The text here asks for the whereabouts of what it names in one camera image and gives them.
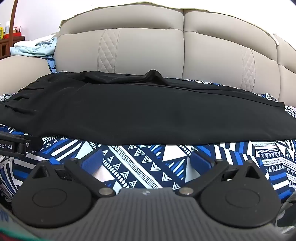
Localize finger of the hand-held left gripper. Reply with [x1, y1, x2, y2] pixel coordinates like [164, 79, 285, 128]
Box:
[23, 136, 40, 154]

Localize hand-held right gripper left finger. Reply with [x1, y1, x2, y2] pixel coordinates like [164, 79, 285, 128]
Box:
[32, 149, 115, 198]

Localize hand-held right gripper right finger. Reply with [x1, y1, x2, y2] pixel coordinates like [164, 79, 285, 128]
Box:
[175, 151, 262, 197]

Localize black pants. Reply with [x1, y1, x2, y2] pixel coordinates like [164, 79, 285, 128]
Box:
[0, 70, 285, 144]

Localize blue white geometric blanket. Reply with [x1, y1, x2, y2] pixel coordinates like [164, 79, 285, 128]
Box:
[0, 77, 296, 232]

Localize light blue cloth pile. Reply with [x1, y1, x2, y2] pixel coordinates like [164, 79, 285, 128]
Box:
[10, 37, 58, 73]

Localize brown wooden cabinet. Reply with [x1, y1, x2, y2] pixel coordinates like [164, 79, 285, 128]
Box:
[0, 35, 25, 60]

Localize beige leather sofa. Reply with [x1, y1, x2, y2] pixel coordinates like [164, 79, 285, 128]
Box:
[0, 5, 296, 109]

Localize curved brown wooden pole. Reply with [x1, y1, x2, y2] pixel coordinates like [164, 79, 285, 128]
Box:
[10, 0, 19, 29]

